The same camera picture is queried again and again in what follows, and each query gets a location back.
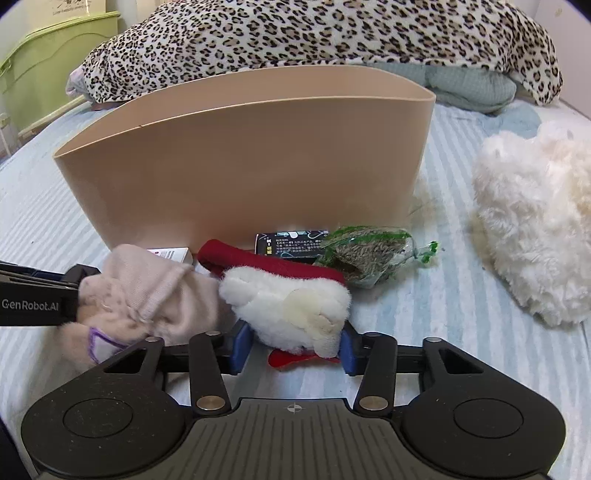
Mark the beige plastic storage bin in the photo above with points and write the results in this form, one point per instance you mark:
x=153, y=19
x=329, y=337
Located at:
x=235, y=155

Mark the blue striped bed sheet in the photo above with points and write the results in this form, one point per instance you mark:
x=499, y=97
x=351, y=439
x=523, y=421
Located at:
x=458, y=297

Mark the black red small box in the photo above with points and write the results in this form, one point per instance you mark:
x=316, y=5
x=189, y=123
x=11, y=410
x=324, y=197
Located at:
x=299, y=244

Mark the clear bag of dried herbs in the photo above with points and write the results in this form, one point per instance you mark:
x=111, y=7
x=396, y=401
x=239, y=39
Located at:
x=369, y=255

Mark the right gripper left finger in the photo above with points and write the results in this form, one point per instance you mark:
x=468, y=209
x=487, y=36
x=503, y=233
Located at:
x=210, y=356

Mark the cream plastic storage box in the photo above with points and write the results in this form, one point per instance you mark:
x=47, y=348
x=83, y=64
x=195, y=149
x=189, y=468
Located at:
x=45, y=13

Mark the white fluffy plush sheep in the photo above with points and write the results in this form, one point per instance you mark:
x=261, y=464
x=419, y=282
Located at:
x=533, y=199

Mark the pink knit drawstring pouch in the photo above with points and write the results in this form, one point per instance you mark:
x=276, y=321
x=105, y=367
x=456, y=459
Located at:
x=138, y=295

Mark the white plush toy red hat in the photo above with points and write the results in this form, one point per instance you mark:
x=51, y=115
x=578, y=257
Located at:
x=297, y=309

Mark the teal quilted comforter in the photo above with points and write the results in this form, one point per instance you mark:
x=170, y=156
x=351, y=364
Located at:
x=472, y=89

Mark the green plastic storage box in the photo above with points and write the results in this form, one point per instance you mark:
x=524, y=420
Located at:
x=34, y=73

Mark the blue grey rabbit blanket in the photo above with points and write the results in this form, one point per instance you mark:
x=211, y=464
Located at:
x=519, y=117

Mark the small white pink box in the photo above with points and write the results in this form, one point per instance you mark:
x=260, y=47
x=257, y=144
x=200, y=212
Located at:
x=179, y=254

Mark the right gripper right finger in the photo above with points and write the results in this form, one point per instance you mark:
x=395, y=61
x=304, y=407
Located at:
x=374, y=357

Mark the leopard print blanket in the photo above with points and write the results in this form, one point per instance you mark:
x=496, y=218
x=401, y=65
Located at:
x=181, y=41

